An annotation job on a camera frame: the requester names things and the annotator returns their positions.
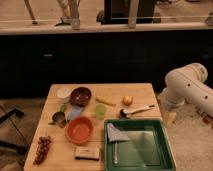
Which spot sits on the yellow red apple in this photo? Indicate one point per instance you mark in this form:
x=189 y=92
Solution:
x=127 y=100

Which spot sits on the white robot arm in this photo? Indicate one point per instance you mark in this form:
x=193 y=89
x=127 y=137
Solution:
x=187 y=84

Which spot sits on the green plastic tray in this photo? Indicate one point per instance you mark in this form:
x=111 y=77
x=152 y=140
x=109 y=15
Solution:
x=147 y=150

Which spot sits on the yellow banana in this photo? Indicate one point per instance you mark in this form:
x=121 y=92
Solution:
x=104 y=101

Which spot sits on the light green cup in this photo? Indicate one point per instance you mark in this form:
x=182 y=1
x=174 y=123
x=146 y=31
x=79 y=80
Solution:
x=100 y=111

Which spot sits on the dark red bowl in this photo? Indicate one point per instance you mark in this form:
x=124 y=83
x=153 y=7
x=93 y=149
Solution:
x=80 y=96

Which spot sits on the small white bowl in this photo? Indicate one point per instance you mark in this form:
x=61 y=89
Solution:
x=63 y=94

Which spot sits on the grey metal spatula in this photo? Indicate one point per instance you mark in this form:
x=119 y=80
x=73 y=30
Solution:
x=115 y=136

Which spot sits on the orange bowl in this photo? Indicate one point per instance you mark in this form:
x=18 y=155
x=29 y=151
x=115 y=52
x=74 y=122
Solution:
x=79 y=130

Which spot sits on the metal measuring cup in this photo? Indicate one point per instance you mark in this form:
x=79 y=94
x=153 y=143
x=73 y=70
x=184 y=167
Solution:
x=59 y=118

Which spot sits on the wooden table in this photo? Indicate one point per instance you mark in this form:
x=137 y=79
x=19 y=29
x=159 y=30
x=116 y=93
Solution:
x=61 y=154

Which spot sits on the brown rectangular sponge block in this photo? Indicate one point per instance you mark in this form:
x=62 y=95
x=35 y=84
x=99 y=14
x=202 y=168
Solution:
x=87 y=153

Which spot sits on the bunch of red grapes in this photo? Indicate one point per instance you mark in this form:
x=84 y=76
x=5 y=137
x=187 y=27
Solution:
x=42 y=149

